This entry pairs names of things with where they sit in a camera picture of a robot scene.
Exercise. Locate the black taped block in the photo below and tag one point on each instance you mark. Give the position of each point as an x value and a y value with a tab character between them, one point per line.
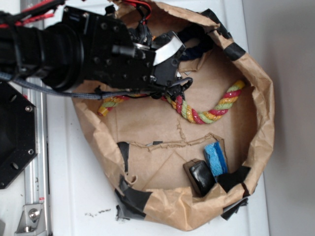
200	176

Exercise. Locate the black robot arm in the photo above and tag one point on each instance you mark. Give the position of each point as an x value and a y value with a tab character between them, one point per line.
49	60

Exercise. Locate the aluminium extrusion rail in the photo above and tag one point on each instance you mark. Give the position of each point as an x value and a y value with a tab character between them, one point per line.
36	173

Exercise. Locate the brown paper bag bin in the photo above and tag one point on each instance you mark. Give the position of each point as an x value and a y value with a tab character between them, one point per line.
142	144

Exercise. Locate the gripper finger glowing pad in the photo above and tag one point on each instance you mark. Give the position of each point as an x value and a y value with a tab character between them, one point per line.
165	46
166	81

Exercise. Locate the metal corner bracket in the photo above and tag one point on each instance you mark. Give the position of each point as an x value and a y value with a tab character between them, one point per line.
32	221

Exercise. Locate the blue sponge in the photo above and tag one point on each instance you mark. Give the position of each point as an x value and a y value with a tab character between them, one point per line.
215	159

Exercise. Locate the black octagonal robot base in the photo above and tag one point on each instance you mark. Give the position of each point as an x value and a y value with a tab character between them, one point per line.
17	133

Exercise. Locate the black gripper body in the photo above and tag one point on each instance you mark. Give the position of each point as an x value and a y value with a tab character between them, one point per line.
108	53

